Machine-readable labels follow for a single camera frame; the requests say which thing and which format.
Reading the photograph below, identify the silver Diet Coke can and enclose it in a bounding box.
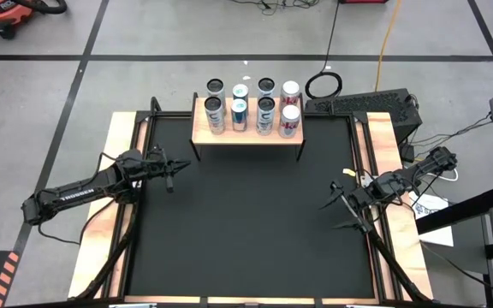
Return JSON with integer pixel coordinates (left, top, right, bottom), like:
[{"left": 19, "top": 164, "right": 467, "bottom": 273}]
[
  {"left": 277, "top": 104, "right": 302, "bottom": 139},
  {"left": 280, "top": 80, "right": 302, "bottom": 109}
]

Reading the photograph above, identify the orange shop vacuum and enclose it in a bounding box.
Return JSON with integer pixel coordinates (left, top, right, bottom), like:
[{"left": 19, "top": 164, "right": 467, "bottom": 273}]
[{"left": 0, "top": 0, "right": 36, "bottom": 40}]

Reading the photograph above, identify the black metal beam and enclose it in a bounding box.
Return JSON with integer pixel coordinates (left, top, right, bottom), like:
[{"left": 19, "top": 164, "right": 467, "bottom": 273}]
[{"left": 416, "top": 184, "right": 493, "bottom": 235}]

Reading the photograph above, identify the black vacuum hose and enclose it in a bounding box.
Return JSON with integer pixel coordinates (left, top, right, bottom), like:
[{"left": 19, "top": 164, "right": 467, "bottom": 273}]
[{"left": 13, "top": 0, "right": 68, "bottom": 15}]

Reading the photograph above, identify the silver beverage can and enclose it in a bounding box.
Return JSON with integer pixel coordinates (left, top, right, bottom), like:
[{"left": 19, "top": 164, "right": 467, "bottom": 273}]
[{"left": 204, "top": 96, "right": 227, "bottom": 136}]

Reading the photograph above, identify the long yellow cable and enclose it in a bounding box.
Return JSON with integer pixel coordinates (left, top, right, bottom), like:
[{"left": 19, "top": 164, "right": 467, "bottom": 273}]
[{"left": 374, "top": 0, "right": 403, "bottom": 92}]

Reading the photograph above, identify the white cable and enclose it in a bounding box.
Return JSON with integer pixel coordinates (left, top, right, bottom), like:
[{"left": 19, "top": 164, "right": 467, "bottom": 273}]
[{"left": 441, "top": 165, "right": 460, "bottom": 183}]

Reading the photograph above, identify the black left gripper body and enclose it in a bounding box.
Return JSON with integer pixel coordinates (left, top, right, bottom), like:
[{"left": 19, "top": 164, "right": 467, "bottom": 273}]
[{"left": 143, "top": 145, "right": 174, "bottom": 181}]

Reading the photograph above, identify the small black power adapter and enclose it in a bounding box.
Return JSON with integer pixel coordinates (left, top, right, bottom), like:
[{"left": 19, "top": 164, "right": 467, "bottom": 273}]
[{"left": 400, "top": 143, "right": 417, "bottom": 164}]

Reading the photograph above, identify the wooden shelf black metal frame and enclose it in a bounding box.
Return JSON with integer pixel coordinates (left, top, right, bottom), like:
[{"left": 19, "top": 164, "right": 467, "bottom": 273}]
[{"left": 188, "top": 92, "right": 307, "bottom": 163}]

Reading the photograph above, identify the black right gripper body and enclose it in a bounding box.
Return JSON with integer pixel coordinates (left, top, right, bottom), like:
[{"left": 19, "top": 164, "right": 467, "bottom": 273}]
[{"left": 341, "top": 181, "right": 383, "bottom": 227}]

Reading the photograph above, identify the blue silver Red Bull can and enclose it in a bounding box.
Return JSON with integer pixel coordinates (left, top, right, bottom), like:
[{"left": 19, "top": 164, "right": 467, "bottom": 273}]
[{"left": 232, "top": 83, "right": 250, "bottom": 104}]

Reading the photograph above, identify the dark grey can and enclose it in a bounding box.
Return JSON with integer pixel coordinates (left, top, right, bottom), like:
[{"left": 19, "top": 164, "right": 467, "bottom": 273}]
[{"left": 257, "top": 76, "right": 276, "bottom": 102}]

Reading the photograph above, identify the black power cable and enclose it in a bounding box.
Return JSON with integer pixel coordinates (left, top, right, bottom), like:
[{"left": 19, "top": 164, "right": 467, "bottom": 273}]
[{"left": 304, "top": 0, "right": 344, "bottom": 100}]

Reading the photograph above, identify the black table mat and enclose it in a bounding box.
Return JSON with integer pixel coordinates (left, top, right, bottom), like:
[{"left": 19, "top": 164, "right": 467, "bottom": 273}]
[{"left": 125, "top": 117, "right": 378, "bottom": 299}]

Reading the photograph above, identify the dark can white lid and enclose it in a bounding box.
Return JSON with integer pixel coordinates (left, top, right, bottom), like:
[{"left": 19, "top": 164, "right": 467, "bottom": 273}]
[{"left": 230, "top": 98, "right": 249, "bottom": 133}]

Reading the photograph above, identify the white printed paper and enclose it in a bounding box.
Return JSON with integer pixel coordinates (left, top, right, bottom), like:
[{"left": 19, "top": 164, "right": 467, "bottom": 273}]
[{"left": 408, "top": 191, "right": 455, "bottom": 248}]

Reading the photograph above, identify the black floor cable bundle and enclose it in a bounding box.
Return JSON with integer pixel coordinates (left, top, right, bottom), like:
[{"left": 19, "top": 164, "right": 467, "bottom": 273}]
[{"left": 229, "top": 0, "right": 320, "bottom": 16}]

